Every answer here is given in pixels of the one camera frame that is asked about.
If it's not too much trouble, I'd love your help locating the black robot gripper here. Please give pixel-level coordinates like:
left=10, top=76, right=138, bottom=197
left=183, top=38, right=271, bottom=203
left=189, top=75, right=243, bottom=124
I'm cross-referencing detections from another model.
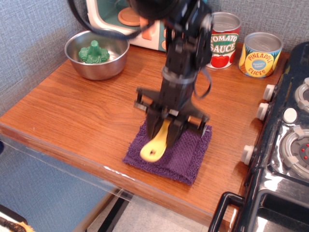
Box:
left=134, top=69, right=209, bottom=148

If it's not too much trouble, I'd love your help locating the yellow toy dish brush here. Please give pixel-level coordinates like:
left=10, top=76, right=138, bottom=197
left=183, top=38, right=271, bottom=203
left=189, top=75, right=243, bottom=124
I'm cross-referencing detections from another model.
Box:
left=140, top=116, right=193, bottom=163

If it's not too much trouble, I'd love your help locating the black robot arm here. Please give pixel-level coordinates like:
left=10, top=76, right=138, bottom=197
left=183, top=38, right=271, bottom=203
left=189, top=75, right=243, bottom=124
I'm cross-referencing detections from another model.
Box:
left=130, top=0, right=213, bottom=148

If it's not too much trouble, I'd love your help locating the purple folded cloth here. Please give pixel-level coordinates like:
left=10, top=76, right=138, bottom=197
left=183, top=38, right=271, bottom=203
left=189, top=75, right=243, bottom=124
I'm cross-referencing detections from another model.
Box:
left=123, top=122, right=212, bottom=186

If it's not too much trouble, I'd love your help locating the silver metal bowl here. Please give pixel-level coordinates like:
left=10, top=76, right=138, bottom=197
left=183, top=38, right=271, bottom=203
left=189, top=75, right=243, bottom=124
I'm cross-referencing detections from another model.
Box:
left=64, top=31, right=129, bottom=81

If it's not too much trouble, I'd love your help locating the green toy broccoli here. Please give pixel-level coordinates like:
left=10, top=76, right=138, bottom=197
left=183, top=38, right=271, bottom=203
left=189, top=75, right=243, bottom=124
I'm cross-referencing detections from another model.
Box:
left=78, top=40, right=110, bottom=64

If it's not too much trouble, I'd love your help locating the tomato sauce can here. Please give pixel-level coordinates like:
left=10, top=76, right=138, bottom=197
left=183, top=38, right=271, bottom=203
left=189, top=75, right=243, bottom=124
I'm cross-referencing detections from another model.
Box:
left=207, top=12, right=241, bottom=69

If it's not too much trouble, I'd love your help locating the orange microwave turntable plate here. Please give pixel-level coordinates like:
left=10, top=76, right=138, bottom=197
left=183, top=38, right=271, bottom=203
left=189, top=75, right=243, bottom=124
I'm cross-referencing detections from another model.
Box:
left=118, top=7, right=140, bottom=26

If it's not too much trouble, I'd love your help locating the teal toy microwave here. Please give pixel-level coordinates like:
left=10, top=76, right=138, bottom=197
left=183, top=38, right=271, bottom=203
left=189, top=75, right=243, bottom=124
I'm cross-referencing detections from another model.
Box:
left=85, top=0, right=208, bottom=53

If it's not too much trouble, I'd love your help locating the pineapple slices can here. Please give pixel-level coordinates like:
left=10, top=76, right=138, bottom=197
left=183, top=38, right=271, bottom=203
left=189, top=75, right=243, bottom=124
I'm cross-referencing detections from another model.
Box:
left=239, top=32, right=283, bottom=78

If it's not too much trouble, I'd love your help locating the black toy stove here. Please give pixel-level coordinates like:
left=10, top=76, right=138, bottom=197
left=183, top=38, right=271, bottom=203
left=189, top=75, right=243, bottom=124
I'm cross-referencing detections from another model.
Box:
left=209, top=42, right=309, bottom=232

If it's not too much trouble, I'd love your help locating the orange furry object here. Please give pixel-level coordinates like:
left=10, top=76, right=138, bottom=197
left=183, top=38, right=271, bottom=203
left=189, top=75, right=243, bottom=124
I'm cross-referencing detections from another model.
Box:
left=0, top=215, right=34, bottom=232

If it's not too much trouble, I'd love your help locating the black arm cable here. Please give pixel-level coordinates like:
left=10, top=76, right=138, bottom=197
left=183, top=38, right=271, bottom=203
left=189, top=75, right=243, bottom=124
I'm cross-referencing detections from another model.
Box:
left=67, top=0, right=155, bottom=41

